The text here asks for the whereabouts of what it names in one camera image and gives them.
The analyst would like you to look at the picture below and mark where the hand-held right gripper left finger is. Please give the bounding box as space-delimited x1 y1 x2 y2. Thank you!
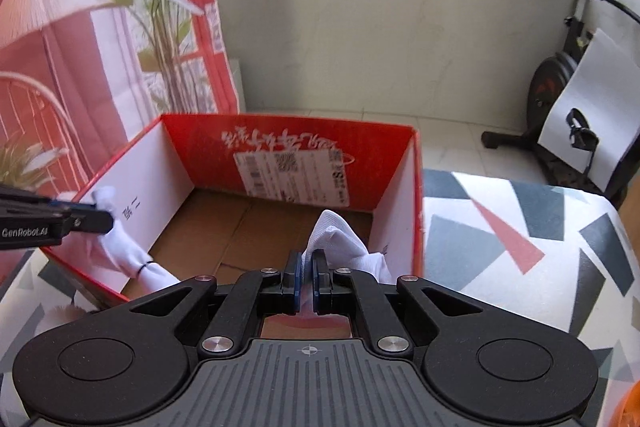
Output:
125 251 303 358

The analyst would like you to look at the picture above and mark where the white sock with black band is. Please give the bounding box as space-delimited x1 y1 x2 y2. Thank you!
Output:
91 186 182 294

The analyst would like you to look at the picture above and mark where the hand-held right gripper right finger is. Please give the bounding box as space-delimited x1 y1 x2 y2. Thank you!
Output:
312 249 488 358

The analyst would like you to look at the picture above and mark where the geometric print tablecloth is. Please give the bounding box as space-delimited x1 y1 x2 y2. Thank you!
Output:
0 168 640 427

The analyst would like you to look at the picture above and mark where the white shipping label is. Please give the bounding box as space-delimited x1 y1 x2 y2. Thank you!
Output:
234 149 352 208

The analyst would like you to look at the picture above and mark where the red cardboard box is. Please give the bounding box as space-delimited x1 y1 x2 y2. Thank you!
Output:
39 113 427 314

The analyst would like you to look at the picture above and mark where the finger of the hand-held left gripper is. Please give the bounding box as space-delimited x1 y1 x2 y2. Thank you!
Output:
50 202 116 234

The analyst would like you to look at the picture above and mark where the white paper sheet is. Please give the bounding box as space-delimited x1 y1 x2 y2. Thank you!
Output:
537 28 640 194

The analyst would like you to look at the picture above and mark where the printed plant backdrop curtain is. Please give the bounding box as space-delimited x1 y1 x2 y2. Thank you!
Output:
0 0 242 285

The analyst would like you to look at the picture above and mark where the black exercise bike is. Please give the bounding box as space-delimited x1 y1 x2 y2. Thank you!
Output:
481 0 640 210

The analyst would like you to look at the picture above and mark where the orange round object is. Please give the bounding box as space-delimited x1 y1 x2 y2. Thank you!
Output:
611 381 640 427

